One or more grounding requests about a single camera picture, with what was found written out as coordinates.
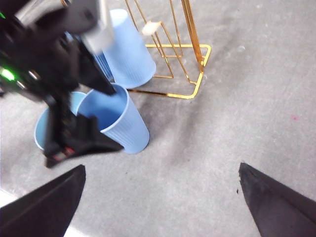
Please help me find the blue ceramic bowl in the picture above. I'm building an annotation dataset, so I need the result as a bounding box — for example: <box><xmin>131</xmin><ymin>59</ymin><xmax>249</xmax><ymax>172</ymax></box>
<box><xmin>34</xmin><ymin>91</ymin><xmax>87</xmax><ymax>152</ymax></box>

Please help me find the white rack prong cap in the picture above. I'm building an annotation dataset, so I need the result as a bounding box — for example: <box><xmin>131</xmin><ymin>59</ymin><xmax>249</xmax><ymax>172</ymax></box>
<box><xmin>142</xmin><ymin>21</ymin><xmax>160</xmax><ymax>36</ymax></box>

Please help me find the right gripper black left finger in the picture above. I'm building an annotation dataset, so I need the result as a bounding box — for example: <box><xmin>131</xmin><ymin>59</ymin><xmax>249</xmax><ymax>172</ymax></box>
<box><xmin>0</xmin><ymin>164</ymin><xmax>86</xmax><ymax>237</ymax></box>

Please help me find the gold wire cup rack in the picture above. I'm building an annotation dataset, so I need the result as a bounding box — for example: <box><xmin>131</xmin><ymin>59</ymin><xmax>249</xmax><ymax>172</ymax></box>
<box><xmin>60</xmin><ymin>0</ymin><xmax>212</xmax><ymax>100</ymax></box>

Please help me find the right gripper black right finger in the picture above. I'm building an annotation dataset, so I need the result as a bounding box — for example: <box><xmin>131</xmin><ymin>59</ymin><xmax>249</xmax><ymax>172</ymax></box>
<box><xmin>238</xmin><ymin>162</ymin><xmax>316</xmax><ymax>237</ymax></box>

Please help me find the blue ribbed cup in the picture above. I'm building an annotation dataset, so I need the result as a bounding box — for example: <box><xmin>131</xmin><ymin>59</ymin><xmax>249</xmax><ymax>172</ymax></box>
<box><xmin>64</xmin><ymin>31</ymin><xmax>116</xmax><ymax>83</ymax></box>
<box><xmin>77</xmin><ymin>83</ymin><xmax>151</xmax><ymax>156</ymax></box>
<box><xmin>102</xmin><ymin>8</ymin><xmax>157</xmax><ymax>89</ymax></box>

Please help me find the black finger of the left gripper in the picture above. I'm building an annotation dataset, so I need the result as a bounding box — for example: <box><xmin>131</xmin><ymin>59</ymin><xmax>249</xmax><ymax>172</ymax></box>
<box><xmin>78</xmin><ymin>40</ymin><xmax>117</xmax><ymax>96</ymax></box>
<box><xmin>43</xmin><ymin>98</ymin><xmax>124</xmax><ymax>169</ymax></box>

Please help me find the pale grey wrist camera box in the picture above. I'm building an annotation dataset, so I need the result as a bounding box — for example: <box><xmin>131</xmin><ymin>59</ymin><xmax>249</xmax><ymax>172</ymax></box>
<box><xmin>82</xmin><ymin>0</ymin><xmax>116</xmax><ymax>54</ymax></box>

